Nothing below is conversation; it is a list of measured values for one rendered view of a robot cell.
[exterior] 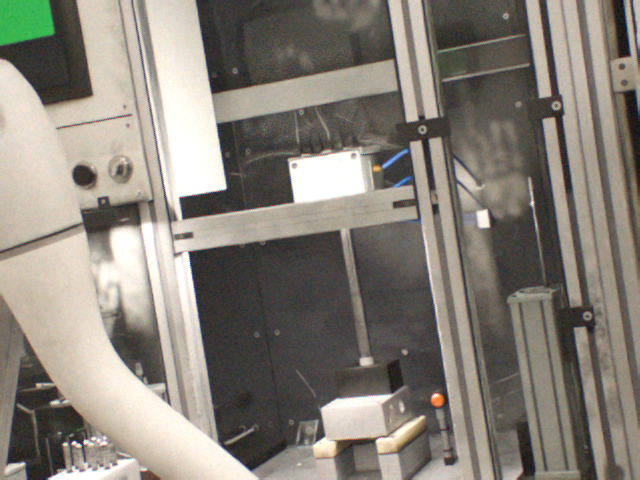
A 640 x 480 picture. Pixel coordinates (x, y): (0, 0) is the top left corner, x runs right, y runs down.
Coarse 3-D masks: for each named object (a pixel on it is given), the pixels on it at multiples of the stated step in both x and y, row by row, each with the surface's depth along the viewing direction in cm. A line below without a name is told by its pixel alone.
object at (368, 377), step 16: (352, 240) 198; (352, 256) 198; (352, 272) 198; (352, 288) 198; (352, 304) 198; (368, 336) 199; (368, 352) 199; (352, 368) 197; (368, 368) 196; (384, 368) 195; (400, 368) 201; (352, 384) 197; (368, 384) 196; (384, 384) 196; (400, 384) 200
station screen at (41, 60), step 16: (48, 0) 185; (0, 48) 189; (16, 48) 188; (32, 48) 187; (48, 48) 186; (16, 64) 188; (32, 64) 187; (48, 64) 186; (64, 64) 185; (32, 80) 187; (48, 80) 186; (64, 80) 185
